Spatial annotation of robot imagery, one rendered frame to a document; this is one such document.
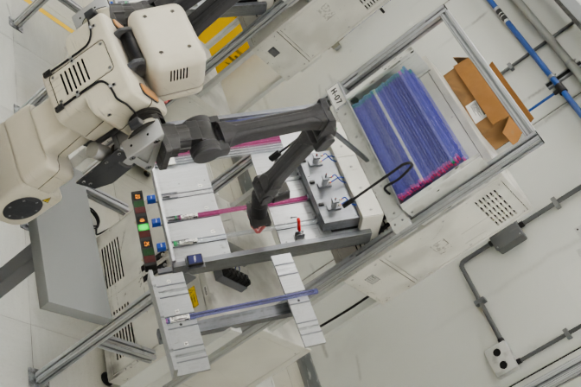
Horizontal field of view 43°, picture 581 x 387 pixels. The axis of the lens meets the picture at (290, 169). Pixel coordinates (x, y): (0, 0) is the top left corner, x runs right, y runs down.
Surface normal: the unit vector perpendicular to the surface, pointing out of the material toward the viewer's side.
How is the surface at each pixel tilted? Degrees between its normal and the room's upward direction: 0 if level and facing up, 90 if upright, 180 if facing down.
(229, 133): 43
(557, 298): 90
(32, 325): 0
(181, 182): 48
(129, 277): 90
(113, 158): 90
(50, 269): 0
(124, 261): 90
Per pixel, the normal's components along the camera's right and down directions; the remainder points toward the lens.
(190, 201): 0.09, -0.68
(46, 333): 0.77, -0.57
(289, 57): 0.28, 0.72
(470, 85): -0.43, -0.47
